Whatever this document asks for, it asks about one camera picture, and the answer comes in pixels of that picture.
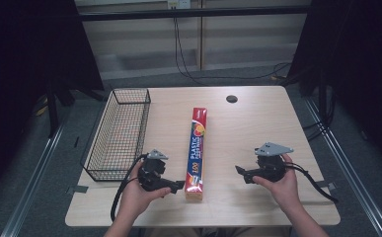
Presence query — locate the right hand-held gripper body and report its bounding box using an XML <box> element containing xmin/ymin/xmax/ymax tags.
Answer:
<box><xmin>253</xmin><ymin>141</ymin><xmax>295</xmax><ymax>184</ymax></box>

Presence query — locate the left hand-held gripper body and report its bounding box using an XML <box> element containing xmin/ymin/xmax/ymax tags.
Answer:
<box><xmin>137</xmin><ymin>148</ymin><xmax>171</xmax><ymax>193</ymax></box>

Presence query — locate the person's right hand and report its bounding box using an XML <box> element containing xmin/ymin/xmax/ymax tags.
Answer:
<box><xmin>252</xmin><ymin>153</ymin><xmax>304</xmax><ymax>213</ymax></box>

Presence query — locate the person's left hand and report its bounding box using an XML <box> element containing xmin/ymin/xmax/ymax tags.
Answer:
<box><xmin>116</xmin><ymin>175</ymin><xmax>173</xmax><ymax>221</ymax></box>

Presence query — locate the red plastic wrap box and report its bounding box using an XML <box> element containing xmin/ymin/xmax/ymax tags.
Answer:
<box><xmin>184</xmin><ymin>107</ymin><xmax>209</xmax><ymax>202</ymax></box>

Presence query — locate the grey tape piece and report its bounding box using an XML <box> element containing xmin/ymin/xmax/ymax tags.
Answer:
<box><xmin>316</xmin><ymin>180</ymin><xmax>338</xmax><ymax>192</ymax></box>
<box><xmin>65</xmin><ymin>185</ymin><xmax>90</xmax><ymax>196</ymax></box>

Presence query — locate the black stand leg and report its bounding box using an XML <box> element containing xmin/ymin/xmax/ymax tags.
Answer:
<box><xmin>44</xmin><ymin>80</ymin><xmax>62</xmax><ymax>138</ymax></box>

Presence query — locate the dark curtain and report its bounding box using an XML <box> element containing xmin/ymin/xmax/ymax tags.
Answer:
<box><xmin>0</xmin><ymin>0</ymin><xmax>107</xmax><ymax>201</ymax></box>
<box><xmin>285</xmin><ymin>0</ymin><xmax>382</xmax><ymax>174</ymax></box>

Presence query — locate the black horizontal bar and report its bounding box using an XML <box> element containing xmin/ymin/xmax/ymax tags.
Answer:
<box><xmin>79</xmin><ymin>5</ymin><xmax>312</xmax><ymax>23</ymax></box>

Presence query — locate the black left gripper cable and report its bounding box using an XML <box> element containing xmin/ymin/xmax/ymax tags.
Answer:
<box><xmin>110</xmin><ymin>153</ymin><xmax>149</xmax><ymax>222</ymax></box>

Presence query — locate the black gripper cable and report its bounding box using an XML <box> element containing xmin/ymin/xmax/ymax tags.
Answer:
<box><xmin>284</xmin><ymin>161</ymin><xmax>340</xmax><ymax>204</ymax></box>
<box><xmin>110</xmin><ymin>153</ymin><xmax>149</xmax><ymax>222</ymax></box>

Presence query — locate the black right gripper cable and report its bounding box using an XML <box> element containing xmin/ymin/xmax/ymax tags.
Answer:
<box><xmin>284</xmin><ymin>161</ymin><xmax>340</xmax><ymax>204</ymax></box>

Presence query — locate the black wire basket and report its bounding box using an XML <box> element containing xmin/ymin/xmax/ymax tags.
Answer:
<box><xmin>80</xmin><ymin>87</ymin><xmax>152</xmax><ymax>183</ymax></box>

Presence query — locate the black floor cable bundle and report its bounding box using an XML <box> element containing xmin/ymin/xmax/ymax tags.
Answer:
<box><xmin>301</xmin><ymin>73</ymin><xmax>338</xmax><ymax>143</ymax></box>

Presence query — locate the metal floor rail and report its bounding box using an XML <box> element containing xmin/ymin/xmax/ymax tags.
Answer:
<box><xmin>0</xmin><ymin>121</ymin><xmax>67</xmax><ymax>237</ymax></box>
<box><xmin>304</xmin><ymin>97</ymin><xmax>382</xmax><ymax>237</ymax></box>

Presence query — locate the thin black wall cable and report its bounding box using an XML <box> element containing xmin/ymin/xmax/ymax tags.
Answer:
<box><xmin>173</xmin><ymin>16</ymin><xmax>292</xmax><ymax>88</ymax></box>

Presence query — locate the white wall outlet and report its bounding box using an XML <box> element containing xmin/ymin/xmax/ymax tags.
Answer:
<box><xmin>166</xmin><ymin>0</ymin><xmax>192</xmax><ymax>10</ymax></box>

